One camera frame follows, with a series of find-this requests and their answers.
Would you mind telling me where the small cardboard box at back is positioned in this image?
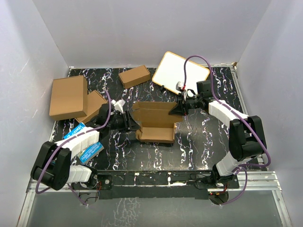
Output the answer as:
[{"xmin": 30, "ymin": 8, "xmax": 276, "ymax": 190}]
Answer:
[{"xmin": 119, "ymin": 65, "xmax": 151, "ymax": 89}]

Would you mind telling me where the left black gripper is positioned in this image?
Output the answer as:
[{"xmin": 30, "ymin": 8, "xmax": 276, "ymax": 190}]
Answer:
[{"xmin": 107, "ymin": 111, "xmax": 141, "ymax": 133}]

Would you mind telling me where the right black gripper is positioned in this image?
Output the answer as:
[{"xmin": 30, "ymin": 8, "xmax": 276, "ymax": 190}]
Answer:
[{"xmin": 169, "ymin": 92, "xmax": 203, "ymax": 116}]

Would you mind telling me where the aluminium frame rail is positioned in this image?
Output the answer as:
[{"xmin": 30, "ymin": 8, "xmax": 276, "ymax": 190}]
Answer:
[{"xmin": 18, "ymin": 171, "xmax": 292, "ymax": 227}]

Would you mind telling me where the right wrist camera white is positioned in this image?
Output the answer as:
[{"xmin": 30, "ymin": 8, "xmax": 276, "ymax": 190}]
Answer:
[{"xmin": 176, "ymin": 81, "xmax": 187, "ymax": 93}]

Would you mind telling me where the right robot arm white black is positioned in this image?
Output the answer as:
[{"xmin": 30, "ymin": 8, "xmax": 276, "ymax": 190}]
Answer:
[{"xmin": 169, "ymin": 81, "xmax": 266, "ymax": 188}]

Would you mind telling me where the white board orange rim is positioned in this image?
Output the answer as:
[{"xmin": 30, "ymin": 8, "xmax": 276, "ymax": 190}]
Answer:
[{"xmin": 152, "ymin": 52, "xmax": 210, "ymax": 94}]

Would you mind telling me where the flat cardboard box under large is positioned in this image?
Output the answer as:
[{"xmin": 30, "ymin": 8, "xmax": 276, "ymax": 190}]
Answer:
[{"xmin": 75, "ymin": 90, "xmax": 108, "ymax": 124}]

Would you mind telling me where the large closed cardboard box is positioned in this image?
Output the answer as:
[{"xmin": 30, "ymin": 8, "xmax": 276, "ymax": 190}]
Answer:
[{"xmin": 49, "ymin": 75, "xmax": 88, "ymax": 121}]

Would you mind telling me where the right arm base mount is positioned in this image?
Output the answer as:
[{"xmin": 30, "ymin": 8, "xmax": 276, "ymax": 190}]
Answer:
[{"xmin": 193, "ymin": 165, "xmax": 235, "ymax": 189}]

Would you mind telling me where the colourful children's book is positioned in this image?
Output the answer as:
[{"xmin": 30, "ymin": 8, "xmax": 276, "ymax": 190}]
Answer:
[{"xmin": 56, "ymin": 122, "xmax": 104, "ymax": 165}]

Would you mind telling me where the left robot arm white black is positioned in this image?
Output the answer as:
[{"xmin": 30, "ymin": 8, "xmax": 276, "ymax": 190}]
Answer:
[{"xmin": 30, "ymin": 104, "xmax": 140, "ymax": 191}]

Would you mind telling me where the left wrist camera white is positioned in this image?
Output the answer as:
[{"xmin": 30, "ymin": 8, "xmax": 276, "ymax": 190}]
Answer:
[{"xmin": 111, "ymin": 99, "xmax": 125, "ymax": 113}]

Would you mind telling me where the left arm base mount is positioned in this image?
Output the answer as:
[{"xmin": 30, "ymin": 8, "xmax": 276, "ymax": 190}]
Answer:
[{"xmin": 71, "ymin": 175, "xmax": 113, "ymax": 192}]

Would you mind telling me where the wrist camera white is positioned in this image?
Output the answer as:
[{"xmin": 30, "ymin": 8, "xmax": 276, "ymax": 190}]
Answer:
[
  {"xmin": 176, "ymin": 81, "xmax": 187, "ymax": 93},
  {"xmin": 111, "ymin": 99, "xmax": 125, "ymax": 113}
]

